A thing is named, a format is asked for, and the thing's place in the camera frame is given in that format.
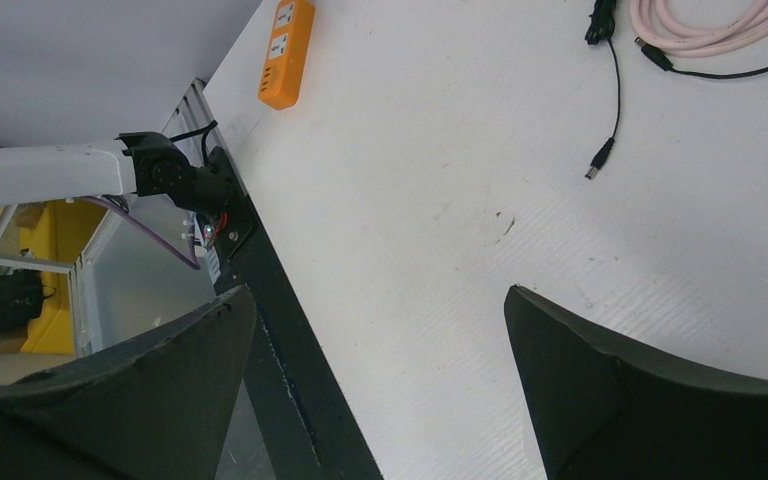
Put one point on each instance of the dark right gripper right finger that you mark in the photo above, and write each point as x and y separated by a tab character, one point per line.
605	406

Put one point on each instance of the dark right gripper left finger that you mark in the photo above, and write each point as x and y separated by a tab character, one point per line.
156	406

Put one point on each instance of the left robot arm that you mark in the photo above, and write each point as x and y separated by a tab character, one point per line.
140	163

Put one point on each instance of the orange power strip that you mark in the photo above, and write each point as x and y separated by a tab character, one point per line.
283	69

